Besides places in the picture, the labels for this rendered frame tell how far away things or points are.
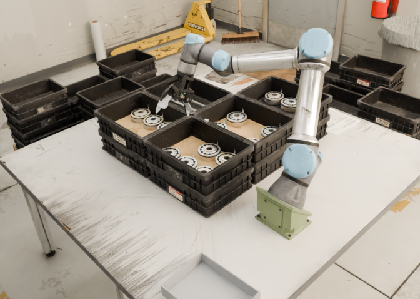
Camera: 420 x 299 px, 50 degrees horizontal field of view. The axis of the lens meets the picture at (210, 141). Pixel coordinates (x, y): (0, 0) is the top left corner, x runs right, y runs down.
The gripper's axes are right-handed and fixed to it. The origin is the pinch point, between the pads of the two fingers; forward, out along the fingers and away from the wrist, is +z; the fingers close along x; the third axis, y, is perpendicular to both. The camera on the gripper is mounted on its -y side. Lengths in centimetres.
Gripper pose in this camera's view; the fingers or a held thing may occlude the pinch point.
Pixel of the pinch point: (171, 114)
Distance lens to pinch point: 191.4
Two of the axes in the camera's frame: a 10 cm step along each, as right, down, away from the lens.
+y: 4.5, 4.6, -7.7
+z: -2.8, 8.9, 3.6
